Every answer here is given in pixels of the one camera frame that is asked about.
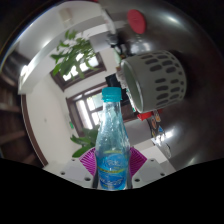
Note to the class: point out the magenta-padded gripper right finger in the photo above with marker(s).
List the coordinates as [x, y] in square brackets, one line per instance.
[151, 170]

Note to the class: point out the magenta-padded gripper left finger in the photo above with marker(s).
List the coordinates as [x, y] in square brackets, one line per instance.
[71, 168]

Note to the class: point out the clear bottle with blue cap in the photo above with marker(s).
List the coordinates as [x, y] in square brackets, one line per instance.
[112, 156]

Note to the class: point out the red plastic box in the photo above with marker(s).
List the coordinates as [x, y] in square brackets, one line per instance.
[145, 115]

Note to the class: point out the dark wooden glazed double door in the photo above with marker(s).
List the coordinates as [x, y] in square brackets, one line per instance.
[85, 111]

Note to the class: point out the grey cup with oval pattern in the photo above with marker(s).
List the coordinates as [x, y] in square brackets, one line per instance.
[160, 80]

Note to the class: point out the black chair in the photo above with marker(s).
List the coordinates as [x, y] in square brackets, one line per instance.
[113, 81]

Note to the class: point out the dark wooden framed window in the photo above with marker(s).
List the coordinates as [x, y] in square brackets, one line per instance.
[90, 68]

